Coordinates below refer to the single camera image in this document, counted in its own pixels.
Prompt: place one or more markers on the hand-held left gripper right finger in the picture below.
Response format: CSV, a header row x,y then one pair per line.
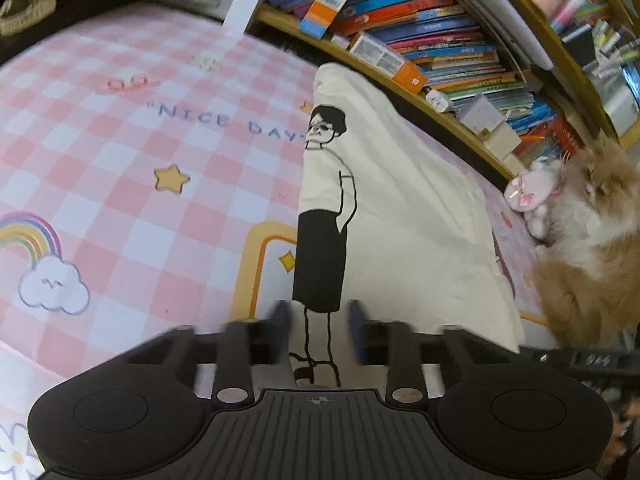
x,y
356,332

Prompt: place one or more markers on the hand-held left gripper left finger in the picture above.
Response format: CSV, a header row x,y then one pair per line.
x,y
281,332

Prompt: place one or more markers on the cream t-shirt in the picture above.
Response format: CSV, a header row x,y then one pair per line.
x,y
410,210

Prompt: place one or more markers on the fluffy ginger cat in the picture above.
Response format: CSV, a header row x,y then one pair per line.
x,y
595,240

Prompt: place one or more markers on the white pink plush bunny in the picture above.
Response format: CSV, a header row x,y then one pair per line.
x,y
525,190

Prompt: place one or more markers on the pink checked desk mat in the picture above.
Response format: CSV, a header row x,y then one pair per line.
x,y
125,160

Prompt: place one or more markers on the white charger plug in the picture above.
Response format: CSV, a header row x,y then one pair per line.
x,y
439,101

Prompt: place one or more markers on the white cube box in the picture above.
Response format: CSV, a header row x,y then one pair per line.
x,y
480,115

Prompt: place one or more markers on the long white orange toothpaste box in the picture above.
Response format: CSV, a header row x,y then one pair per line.
x,y
385,57

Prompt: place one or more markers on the row of colourful books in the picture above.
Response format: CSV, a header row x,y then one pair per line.
x,y
440,35

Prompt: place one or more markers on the black case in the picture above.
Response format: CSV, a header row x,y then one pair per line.
x,y
75,5

